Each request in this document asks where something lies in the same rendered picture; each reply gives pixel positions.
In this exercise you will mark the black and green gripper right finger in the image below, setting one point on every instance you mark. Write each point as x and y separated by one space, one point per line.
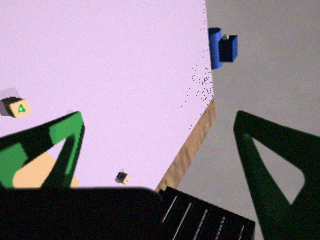
302 220

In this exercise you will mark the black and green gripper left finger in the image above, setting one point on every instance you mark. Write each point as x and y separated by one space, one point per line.
20 148

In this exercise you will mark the tan flat mat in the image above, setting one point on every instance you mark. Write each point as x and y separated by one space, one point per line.
34 174

